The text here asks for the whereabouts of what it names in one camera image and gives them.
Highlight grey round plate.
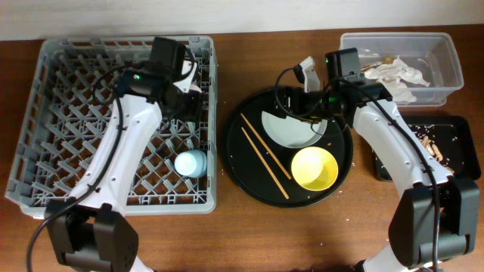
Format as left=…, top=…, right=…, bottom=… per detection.
left=261, top=111, right=327, bottom=149

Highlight blue cup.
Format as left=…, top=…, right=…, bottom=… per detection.
left=174, top=150, right=207, bottom=178

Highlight yellow bowl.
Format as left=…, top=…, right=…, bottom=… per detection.
left=290, top=147, right=339, bottom=192

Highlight wooden chopstick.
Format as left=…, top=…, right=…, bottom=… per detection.
left=240, top=113, right=292, bottom=180
left=241, top=128, right=290, bottom=199

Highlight white napkin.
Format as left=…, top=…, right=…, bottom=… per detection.
left=363, top=56, right=430, bottom=104

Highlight gold foil wrapper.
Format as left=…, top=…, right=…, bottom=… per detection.
left=361, top=56, right=395, bottom=72

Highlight food scraps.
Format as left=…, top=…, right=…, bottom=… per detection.
left=409, top=125, right=455, bottom=174

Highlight pink cup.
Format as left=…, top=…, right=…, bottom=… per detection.
left=190, top=84, right=202, bottom=93

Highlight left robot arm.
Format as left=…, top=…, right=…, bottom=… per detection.
left=38, top=37, right=203, bottom=271

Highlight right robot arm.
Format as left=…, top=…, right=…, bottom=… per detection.
left=275, top=48, right=479, bottom=271

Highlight grey dishwasher rack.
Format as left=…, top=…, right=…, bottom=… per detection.
left=5, top=36, right=218, bottom=219

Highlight round black tray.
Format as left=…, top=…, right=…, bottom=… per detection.
left=220, top=88, right=353, bottom=208

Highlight clear plastic bin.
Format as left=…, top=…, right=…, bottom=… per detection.
left=340, top=32, right=464, bottom=107

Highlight black rectangular tray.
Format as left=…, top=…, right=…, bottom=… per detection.
left=374, top=116, right=482, bottom=182

